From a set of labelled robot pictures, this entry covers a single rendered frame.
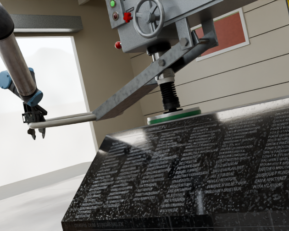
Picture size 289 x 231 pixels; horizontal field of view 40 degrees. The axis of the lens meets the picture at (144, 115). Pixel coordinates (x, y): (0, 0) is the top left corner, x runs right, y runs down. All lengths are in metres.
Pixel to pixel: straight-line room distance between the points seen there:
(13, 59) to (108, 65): 8.14
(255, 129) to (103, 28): 9.17
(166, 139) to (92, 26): 8.73
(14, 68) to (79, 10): 8.06
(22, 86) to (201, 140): 1.03
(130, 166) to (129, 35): 0.57
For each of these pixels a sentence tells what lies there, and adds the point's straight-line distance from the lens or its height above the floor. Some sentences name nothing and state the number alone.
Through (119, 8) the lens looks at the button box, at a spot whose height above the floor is 1.34.
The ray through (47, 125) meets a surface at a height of 0.97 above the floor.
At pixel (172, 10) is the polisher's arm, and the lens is 1.46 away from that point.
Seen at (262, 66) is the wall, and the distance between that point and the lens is 8.07.
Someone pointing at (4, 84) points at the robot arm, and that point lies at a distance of 2.05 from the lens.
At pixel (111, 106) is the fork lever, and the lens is 1.78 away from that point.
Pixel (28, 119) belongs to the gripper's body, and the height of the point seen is 1.03.
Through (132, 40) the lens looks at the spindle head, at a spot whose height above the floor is 1.20.
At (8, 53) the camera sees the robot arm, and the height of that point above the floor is 1.26.
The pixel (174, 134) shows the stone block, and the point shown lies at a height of 0.83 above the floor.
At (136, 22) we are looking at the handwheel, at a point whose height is 1.25.
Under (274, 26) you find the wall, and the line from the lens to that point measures 7.96.
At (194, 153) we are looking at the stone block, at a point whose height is 0.78.
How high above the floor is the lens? 0.89
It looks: 1 degrees up
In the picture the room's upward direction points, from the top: 13 degrees counter-clockwise
